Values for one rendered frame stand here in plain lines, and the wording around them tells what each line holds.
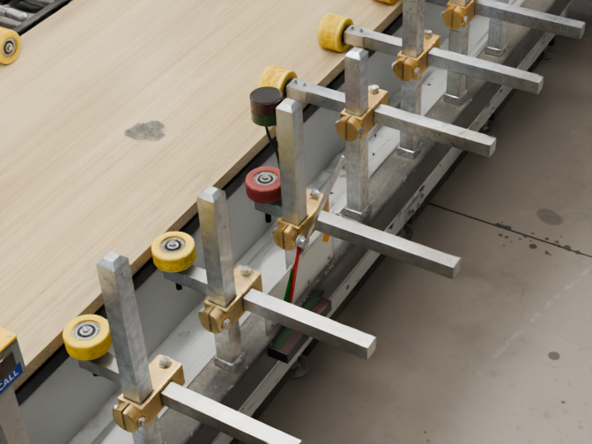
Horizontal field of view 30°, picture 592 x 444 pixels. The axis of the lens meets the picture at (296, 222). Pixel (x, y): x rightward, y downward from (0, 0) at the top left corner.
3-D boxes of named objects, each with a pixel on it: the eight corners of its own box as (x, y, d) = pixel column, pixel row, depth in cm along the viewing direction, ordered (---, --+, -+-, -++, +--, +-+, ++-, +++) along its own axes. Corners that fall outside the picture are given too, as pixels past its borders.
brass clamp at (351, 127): (390, 112, 231) (390, 92, 228) (359, 145, 222) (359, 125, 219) (364, 104, 234) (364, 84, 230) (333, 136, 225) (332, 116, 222)
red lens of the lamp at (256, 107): (289, 101, 201) (289, 92, 199) (271, 118, 197) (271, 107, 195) (262, 93, 203) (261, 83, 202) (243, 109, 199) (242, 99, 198)
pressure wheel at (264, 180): (295, 215, 226) (292, 171, 218) (274, 238, 220) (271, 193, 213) (262, 203, 229) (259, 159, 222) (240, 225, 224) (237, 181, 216)
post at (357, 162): (368, 234, 245) (368, 48, 215) (360, 244, 243) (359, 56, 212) (354, 230, 247) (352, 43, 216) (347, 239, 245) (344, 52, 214)
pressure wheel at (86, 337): (114, 352, 198) (105, 307, 191) (122, 384, 192) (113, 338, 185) (70, 363, 197) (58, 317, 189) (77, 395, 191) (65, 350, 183)
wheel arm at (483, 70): (543, 87, 234) (544, 72, 232) (536, 96, 232) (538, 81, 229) (337, 33, 255) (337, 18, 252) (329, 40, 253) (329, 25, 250)
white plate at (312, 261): (334, 256, 230) (333, 220, 223) (268, 336, 213) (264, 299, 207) (331, 255, 230) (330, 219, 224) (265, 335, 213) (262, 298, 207)
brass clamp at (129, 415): (188, 384, 190) (185, 364, 187) (140, 439, 181) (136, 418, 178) (159, 371, 193) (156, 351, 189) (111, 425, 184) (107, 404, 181)
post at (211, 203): (245, 382, 213) (225, 187, 182) (235, 395, 211) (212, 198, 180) (230, 375, 215) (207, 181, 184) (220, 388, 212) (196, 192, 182)
